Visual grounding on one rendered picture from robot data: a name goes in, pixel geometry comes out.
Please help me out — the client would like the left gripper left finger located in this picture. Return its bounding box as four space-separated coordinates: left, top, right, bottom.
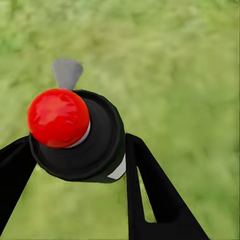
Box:
0 135 38 236

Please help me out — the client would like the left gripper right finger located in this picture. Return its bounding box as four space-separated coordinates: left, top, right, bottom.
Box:
125 132 210 240

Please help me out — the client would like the pesticide atomizer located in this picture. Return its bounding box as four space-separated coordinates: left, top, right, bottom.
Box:
27 57 126 184

